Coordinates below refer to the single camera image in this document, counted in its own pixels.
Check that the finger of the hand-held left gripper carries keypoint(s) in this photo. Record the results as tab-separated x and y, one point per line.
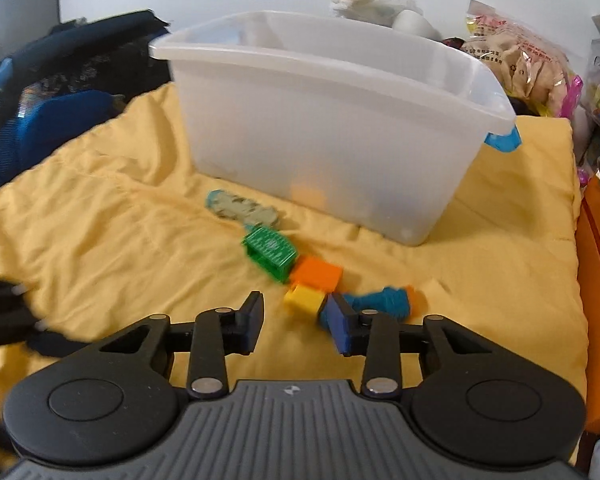
60	344

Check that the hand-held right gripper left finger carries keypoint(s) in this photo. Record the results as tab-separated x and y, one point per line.
254	321

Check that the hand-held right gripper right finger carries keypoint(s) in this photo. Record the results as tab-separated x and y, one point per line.
341	326

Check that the small yellow toy block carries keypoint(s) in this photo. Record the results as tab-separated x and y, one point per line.
305	300

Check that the teal orange toy cylinder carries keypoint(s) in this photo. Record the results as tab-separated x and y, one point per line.
390	302

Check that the white plastic bin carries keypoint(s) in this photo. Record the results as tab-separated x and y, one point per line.
330	135

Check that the orange toy block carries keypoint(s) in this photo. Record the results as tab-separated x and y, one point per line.
316	272

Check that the green printed toy block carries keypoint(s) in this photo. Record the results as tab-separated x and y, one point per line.
270	252

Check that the pale green toy car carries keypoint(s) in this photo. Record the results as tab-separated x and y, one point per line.
240	207

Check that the yellow blanket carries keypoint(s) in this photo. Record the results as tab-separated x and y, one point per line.
105	210

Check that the dark blue fabric bag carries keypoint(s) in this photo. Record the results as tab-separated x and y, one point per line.
55	125

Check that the white round object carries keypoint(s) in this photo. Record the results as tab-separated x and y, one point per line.
417	25

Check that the grey cabinet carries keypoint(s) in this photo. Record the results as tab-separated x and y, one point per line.
25	5

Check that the clear snack bag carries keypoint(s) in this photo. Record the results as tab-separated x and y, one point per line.
525	65

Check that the pink plastic packet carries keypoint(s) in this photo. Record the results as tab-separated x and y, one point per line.
572	95

